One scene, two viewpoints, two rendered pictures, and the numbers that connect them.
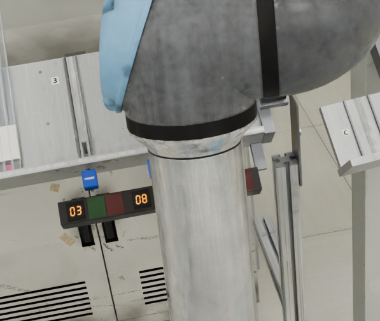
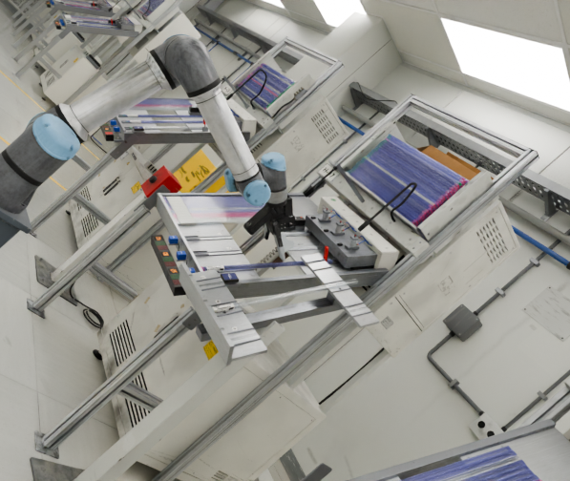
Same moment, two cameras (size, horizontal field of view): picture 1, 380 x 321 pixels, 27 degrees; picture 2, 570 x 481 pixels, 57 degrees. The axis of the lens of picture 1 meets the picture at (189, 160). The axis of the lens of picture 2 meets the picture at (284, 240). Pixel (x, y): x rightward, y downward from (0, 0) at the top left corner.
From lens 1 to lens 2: 1.60 m
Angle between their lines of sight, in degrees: 60
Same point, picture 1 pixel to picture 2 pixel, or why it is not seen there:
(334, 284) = not seen: outside the picture
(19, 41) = not seen: hidden behind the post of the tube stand
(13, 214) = (167, 300)
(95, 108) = (208, 241)
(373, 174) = (198, 376)
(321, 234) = not seen: outside the picture
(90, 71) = (225, 241)
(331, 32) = (180, 43)
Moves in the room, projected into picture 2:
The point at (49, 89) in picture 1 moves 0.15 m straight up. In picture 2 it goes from (215, 232) to (243, 206)
